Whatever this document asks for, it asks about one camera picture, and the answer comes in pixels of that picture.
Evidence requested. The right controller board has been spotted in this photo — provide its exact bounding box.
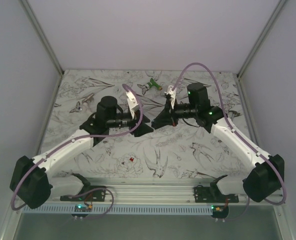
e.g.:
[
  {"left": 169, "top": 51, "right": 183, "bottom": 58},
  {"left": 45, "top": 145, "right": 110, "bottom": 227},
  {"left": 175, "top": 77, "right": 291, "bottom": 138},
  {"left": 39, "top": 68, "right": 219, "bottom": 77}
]
[{"left": 211, "top": 205, "right": 229, "bottom": 223}]

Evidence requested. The silver white small tool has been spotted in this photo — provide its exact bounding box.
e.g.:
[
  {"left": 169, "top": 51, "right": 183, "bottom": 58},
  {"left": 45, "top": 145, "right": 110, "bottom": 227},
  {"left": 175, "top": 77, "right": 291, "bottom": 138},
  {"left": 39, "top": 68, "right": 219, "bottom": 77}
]
[{"left": 74, "top": 93, "right": 95, "bottom": 114}]

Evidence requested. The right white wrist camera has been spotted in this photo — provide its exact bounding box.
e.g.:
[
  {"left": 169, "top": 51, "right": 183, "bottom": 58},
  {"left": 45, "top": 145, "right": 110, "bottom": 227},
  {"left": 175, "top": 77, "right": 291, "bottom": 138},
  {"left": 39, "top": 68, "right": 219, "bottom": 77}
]
[{"left": 164, "top": 85, "right": 177, "bottom": 109}]

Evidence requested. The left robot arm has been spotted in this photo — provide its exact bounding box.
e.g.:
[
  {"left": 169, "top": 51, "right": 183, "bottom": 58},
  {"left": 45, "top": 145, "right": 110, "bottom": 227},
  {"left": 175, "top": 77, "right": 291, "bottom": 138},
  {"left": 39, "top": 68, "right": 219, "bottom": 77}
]
[{"left": 10, "top": 92, "right": 153, "bottom": 210}]

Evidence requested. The aluminium rail frame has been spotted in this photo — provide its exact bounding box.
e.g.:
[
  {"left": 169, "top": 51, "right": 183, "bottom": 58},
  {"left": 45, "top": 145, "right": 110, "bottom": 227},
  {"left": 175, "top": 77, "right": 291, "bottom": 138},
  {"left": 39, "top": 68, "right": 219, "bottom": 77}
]
[{"left": 47, "top": 176, "right": 284, "bottom": 206}]

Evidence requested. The left frame post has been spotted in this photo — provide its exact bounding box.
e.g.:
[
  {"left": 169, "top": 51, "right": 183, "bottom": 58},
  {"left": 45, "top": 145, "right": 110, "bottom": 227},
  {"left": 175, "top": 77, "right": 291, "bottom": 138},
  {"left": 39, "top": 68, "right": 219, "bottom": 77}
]
[{"left": 18, "top": 0, "right": 64, "bottom": 76}]

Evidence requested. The left controller board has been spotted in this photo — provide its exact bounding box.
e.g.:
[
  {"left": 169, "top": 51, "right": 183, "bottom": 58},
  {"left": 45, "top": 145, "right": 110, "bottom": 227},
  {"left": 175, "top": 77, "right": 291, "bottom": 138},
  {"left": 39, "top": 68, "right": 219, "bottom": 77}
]
[{"left": 71, "top": 203, "right": 92, "bottom": 220}]

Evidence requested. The right frame post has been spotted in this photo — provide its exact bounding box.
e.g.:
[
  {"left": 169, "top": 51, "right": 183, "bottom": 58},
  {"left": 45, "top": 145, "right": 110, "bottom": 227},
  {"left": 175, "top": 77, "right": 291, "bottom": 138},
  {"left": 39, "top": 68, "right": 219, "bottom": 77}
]
[{"left": 236, "top": 0, "right": 288, "bottom": 79}]

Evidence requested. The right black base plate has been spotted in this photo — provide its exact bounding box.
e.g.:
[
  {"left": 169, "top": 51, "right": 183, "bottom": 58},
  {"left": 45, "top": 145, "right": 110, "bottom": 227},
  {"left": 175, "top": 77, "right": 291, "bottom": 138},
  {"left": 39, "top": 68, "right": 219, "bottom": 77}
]
[{"left": 193, "top": 185, "right": 239, "bottom": 203}]

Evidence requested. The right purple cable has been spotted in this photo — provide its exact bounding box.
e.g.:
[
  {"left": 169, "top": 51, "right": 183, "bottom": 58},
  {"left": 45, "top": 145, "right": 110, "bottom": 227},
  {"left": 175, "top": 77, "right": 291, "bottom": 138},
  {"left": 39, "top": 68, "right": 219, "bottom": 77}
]
[{"left": 174, "top": 61, "right": 289, "bottom": 206}]

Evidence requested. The green toy tool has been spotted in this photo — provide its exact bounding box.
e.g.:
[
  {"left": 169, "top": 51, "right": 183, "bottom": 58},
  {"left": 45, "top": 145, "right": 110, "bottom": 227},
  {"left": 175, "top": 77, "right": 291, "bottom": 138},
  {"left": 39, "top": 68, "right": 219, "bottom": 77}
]
[{"left": 143, "top": 78, "right": 163, "bottom": 91}]

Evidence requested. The small hammer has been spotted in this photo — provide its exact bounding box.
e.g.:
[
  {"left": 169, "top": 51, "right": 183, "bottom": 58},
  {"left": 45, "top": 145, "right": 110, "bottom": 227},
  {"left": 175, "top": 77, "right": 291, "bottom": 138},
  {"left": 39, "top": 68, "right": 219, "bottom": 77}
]
[{"left": 228, "top": 110, "right": 242, "bottom": 121}]

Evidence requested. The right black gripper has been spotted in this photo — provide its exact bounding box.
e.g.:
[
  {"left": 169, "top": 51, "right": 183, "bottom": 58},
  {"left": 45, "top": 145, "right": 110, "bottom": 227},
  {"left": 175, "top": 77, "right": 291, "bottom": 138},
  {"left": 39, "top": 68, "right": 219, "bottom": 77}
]
[{"left": 154, "top": 96, "right": 198, "bottom": 127}]

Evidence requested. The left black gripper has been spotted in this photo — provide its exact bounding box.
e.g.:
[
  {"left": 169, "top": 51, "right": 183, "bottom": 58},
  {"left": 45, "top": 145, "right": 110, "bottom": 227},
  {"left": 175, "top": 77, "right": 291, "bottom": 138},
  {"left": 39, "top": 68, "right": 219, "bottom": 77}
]
[{"left": 107, "top": 109, "right": 154, "bottom": 137}]

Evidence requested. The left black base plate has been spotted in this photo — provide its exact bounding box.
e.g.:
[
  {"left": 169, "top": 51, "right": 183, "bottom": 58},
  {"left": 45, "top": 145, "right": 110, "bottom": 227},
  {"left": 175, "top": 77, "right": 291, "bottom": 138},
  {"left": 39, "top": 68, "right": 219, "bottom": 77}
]
[{"left": 60, "top": 186, "right": 106, "bottom": 203}]

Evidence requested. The controller board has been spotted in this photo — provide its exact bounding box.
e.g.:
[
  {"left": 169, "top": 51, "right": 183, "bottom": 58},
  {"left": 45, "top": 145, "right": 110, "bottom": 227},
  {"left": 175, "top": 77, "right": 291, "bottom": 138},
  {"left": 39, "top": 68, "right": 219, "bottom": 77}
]
[
  {"left": 71, "top": 203, "right": 92, "bottom": 220},
  {"left": 211, "top": 205, "right": 229, "bottom": 223}
]

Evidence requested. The frame post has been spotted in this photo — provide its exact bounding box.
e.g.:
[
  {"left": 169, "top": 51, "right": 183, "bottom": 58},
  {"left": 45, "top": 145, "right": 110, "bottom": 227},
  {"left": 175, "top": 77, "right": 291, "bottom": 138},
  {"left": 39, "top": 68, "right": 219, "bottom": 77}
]
[
  {"left": 236, "top": 0, "right": 288, "bottom": 79},
  {"left": 18, "top": 0, "right": 64, "bottom": 76}
]

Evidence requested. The white slotted cable duct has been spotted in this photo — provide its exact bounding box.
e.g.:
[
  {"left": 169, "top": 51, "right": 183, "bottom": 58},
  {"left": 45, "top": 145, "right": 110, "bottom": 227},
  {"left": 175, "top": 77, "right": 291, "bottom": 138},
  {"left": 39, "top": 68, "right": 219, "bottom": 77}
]
[{"left": 39, "top": 205, "right": 214, "bottom": 215}]

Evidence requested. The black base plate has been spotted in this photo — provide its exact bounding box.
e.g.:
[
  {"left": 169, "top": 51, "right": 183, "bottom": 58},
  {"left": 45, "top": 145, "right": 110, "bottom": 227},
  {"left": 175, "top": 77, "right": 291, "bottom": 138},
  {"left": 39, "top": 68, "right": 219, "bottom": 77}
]
[
  {"left": 60, "top": 186, "right": 106, "bottom": 203},
  {"left": 193, "top": 185, "right": 239, "bottom": 203}
]

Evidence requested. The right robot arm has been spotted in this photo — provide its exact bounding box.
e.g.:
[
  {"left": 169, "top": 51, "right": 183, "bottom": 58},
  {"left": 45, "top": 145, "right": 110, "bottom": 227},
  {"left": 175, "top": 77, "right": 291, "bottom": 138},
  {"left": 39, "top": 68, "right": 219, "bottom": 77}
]
[{"left": 151, "top": 82, "right": 287, "bottom": 203}]

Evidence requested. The floral patterned mat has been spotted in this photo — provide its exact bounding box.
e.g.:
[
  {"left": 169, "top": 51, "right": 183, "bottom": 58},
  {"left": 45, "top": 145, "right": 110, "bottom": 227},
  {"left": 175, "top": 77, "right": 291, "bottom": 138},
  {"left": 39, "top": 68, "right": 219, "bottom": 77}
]
[{"left": 41, "top": 69, "right": 249, "bottom": 179}]

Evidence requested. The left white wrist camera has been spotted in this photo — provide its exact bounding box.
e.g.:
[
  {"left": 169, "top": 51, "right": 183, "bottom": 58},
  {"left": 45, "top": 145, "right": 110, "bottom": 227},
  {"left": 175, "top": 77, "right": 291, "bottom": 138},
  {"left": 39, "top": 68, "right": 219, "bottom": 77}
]
[{"left": 126, "top": 91, "right": 140, "bottom": 119}]

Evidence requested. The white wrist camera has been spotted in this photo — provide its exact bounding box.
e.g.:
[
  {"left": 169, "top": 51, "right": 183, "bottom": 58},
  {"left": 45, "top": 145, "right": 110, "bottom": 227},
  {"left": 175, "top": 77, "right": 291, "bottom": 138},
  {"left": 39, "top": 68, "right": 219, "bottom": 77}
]
[
  {"left": 126, "top": 91, "right": 140, "bottom": 119},
  {"left": 164, "top": 85, "right": 177, "bottom": 109}
]

